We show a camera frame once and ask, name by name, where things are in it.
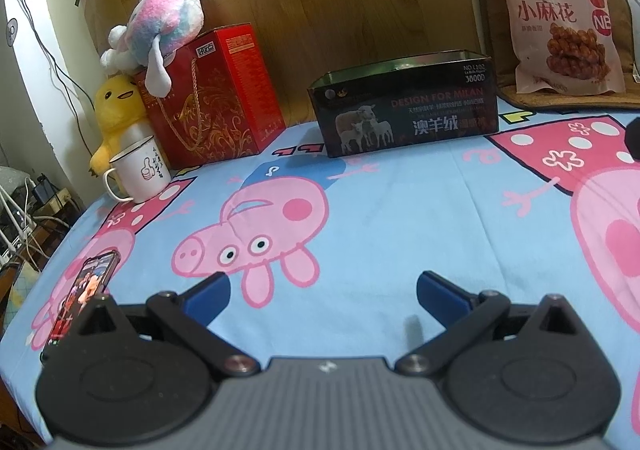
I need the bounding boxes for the black tin box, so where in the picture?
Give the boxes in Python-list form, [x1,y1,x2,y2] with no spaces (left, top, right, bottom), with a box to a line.
[306,49,499,158]

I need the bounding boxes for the pink snack bag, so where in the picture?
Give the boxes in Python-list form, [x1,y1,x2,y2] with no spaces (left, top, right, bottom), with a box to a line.
[486,0,627,95]

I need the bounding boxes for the white power strip with cables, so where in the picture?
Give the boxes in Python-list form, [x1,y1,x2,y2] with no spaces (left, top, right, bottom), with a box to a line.
[0,180,68,273]

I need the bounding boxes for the black wall cable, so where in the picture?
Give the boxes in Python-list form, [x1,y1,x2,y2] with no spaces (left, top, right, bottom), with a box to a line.
[1,0,108,131]

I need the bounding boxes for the blue printed cartoon blanket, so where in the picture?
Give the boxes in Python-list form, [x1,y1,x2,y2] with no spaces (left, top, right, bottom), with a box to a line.
[0,108,640,450]

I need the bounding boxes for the white enamel mug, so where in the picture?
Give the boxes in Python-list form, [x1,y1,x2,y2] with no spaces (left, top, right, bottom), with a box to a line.
[102,135,172,203]

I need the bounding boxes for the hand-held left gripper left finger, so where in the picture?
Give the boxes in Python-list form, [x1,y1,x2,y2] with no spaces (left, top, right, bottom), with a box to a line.
[75,271,261,378]

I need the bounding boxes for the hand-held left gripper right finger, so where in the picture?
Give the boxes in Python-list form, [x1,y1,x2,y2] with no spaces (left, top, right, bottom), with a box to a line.
[397,271,576,378]

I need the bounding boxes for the pink and blue plush toy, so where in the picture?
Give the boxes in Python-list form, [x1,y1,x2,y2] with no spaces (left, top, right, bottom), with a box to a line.
[100,0,208,98]

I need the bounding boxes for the black power adapter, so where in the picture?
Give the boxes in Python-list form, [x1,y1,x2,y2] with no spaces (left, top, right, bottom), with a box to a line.
[32,175,58,216]

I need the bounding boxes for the black smartphone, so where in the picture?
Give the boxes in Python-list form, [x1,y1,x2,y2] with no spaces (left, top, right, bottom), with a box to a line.
[41,250,122,361]

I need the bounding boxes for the yellow duck plush toy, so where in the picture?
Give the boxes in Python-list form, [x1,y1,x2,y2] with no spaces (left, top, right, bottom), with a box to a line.
[89,74,153,176]

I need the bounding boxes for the brown cushion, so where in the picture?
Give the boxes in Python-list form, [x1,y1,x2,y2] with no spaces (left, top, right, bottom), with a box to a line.
[477,0,640,111]

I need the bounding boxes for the red gift box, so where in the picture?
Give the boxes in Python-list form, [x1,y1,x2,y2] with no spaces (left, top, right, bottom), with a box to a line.
[132,23,287,170]

